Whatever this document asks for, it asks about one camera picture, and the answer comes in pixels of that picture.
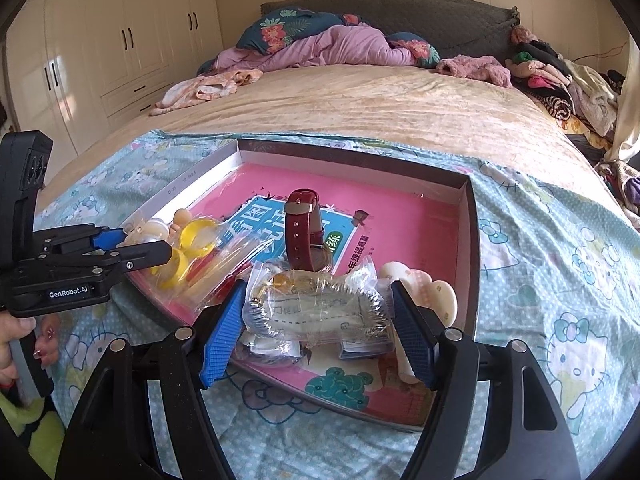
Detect pink picture book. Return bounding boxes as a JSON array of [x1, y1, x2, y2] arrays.
[[165, 160, 463, 428]]

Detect pile of clothes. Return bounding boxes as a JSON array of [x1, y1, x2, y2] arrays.
[[505, 25, 626, 136]]

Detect bag of yellow rings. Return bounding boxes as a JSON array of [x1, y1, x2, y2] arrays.
[[150, 217, 226, 291]]

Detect beige bedsheet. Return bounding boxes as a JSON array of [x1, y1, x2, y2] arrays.
[[35, 62, 616, 196]]

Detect pink patterned pajamas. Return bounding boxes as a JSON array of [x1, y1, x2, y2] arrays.
[[150, 67, 263, 117]]

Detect person's left hand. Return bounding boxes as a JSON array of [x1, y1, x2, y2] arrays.
[[0, 311, 61, 387]]

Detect cream hair claw clip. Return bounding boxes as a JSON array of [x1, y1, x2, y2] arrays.
[[377, 260, 459, 384]]

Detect cartoon cat blanket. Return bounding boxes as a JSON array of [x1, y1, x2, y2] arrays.
[[30, 130, 640, 480]]

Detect small clear jewelry box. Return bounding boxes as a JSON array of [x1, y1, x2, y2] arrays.
[[340, 337, 391, 361]]

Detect green fuzzy garment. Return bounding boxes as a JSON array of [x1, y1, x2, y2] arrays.
[[0, 390, 67, 467]]

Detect long clear plastic bag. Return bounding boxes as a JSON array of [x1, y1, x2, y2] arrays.
[[187, 237, 261, 311]]

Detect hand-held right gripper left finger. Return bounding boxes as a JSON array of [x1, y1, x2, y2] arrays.
[[60, 279, 249, 480]]

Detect pink fuzzy garment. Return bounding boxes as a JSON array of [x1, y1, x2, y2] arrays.
[[435, 56, 513, 88]]

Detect cream curtain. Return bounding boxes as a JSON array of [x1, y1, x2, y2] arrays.
[[600, 35, 640, 176]]

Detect dark floral pillow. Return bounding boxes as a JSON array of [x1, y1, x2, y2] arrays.
[[235, 7, 346, 56], [385, 32, 441, 68]]

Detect red strap wristwatch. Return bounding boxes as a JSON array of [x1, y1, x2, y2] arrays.
[[284, 188, 333, 273]]

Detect white wardrobe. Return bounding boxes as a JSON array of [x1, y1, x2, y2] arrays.
[[5, 0, 223, 161]]

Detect purple quilt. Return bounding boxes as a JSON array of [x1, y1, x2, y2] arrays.
[[197, 25, 416, 73]]

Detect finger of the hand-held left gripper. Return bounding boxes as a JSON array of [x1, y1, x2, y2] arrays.
[[92, 226, 127, 252], [99, 239, 172, 282]]

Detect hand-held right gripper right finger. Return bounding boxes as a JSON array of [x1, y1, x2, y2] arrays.
[[390, 279, 573, 480]]

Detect bagged silver bead bracelet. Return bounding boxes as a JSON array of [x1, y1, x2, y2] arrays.
[[241, 255, 392, 357]]

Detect grey padded headboard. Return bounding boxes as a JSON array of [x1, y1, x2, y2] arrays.
[[260, 0, 521, 58]]

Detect shallow cardboard box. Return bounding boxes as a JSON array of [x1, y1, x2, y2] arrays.
[[117, 137, 486, 433]]

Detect bagged earring card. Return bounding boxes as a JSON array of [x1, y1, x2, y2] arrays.
[[235, 332, 306, 368]]

